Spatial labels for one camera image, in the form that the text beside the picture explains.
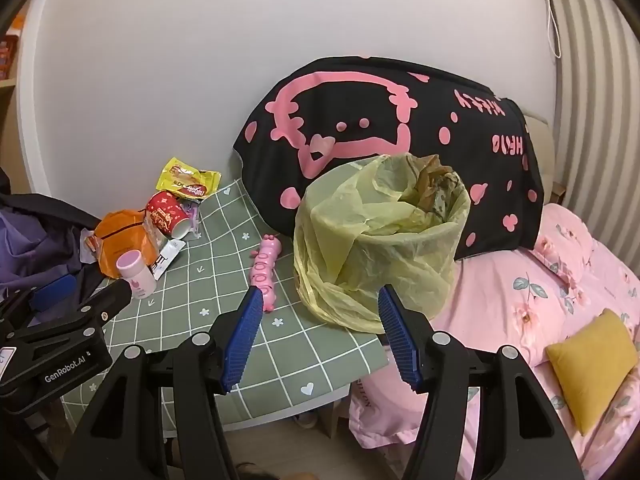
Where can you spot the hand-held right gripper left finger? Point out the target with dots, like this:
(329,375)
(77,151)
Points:
(245,335)

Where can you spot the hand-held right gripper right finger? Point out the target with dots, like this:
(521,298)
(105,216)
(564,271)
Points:
(400,345)

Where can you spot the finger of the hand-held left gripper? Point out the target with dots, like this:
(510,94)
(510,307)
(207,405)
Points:
(102,305)
(50,292)

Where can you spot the orange packet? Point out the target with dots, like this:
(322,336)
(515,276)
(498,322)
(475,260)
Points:
(120,230)

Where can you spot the bin with yellow bag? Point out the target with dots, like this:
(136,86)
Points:
(350,270)

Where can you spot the yellow snack packet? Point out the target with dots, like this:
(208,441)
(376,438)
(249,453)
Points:
(187,177)

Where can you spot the white bottle pink cap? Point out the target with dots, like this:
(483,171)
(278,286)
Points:
(137,275)

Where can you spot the purple cloth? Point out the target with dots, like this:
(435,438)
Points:
(30,245)

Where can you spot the green checked tablecloth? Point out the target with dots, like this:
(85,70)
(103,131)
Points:
(215,270)

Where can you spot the pink caterpillar toy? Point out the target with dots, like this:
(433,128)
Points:
(265,265)

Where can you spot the white printed card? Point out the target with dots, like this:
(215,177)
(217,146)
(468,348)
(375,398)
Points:
(170,252)

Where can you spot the pink floral bedding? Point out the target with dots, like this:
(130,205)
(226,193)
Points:
(500,300)

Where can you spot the red paper cup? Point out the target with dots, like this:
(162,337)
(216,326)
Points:
(165,212)

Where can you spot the wooden shelf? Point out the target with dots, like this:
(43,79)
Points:
(7,110)

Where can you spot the yellow pillow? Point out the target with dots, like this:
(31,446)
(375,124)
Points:
(590,365)

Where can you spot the beige headboard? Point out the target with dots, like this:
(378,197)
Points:
(542,145)

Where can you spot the beige striped curtain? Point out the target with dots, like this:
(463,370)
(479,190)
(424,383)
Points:
(600,110)

